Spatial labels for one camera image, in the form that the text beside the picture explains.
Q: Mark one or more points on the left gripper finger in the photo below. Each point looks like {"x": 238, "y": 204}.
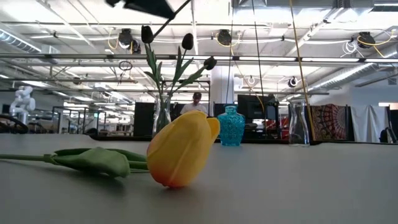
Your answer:
{"x": 149, "y": 7}

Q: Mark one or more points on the black artificial tulip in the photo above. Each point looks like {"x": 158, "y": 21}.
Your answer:
{"x": 147, "y": 34}
{"x": 210, "y": 63}
{"x": 187, "y": 41}

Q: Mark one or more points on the yellow artificial tulip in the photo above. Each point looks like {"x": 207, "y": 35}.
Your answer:
{"x": 180, "y": 149}

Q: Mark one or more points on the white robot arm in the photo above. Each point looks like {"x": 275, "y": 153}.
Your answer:
{"x": 21, "y": 102}

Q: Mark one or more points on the clear glass vase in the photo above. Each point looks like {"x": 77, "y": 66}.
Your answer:
{"x": 161, "y": 121}
{"x": 298, "y": 124}

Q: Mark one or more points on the blue glass vase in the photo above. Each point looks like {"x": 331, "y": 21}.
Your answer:
{"x": 231, "y": 126}

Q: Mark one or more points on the person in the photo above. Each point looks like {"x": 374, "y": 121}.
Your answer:
{"x": 195, "y": 104}

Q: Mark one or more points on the black computer monitor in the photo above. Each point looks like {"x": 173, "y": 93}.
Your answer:
{"x": 252, "y": 107}

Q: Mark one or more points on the red patterned tapestry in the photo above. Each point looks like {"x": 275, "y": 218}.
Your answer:
{"x": 329, "y": 121}

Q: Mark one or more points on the white hanging cloth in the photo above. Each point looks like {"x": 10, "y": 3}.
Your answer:
{"x": 368, "y": 123}

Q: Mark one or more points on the black aluminium table frame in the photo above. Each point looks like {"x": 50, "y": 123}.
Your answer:
{"x": 264, "y": 141}

